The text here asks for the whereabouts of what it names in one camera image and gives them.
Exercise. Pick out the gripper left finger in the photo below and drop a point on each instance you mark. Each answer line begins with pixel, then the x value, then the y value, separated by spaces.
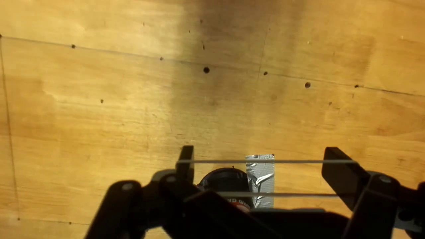
pixel 132 205

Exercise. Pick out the thin grey rubber band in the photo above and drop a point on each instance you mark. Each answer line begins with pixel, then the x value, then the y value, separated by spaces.
pixel 298 161

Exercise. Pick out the strip of silver duct tape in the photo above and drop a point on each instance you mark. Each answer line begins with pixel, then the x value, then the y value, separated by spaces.
pixel 262 177

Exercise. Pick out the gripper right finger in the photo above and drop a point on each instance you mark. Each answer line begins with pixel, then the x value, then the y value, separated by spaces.
pixel 375 199

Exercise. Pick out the black cylinder with red label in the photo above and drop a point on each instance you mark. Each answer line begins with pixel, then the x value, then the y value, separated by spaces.
pixel 225 181

